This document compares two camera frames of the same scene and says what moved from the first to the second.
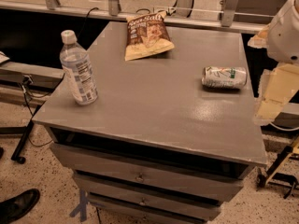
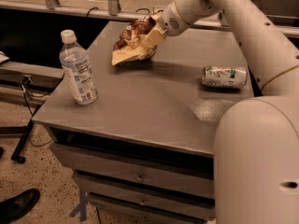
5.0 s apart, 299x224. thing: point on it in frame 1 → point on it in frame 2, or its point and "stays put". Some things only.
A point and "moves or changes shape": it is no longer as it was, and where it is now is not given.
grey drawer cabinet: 157,147 stays put
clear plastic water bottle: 77,63 stays put
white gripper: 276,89 → 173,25
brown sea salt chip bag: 147,35 moves or changes shape
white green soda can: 224,77 stays put
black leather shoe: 19,205 stays put
